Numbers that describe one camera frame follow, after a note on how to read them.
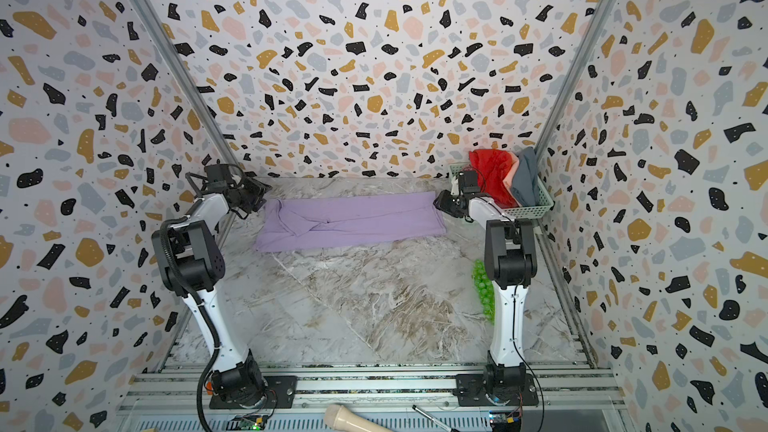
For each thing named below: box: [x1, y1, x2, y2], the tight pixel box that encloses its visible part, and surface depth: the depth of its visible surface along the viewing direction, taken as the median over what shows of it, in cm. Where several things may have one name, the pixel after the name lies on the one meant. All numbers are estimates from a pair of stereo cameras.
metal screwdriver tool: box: [412, 404, 459, 432], surface depth 71 cm
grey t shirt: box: [512, 146, 540, 207], surface depth 111 cm
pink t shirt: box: [503, 151, 522, 207], surface depth 108 cm
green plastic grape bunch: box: [472, 259, 496, 326], surface depth 90 cm
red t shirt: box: [468, 149, 520, 209], surface depth 112 cm
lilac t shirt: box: [255, 191, 447, 253], surface depth 111 cm
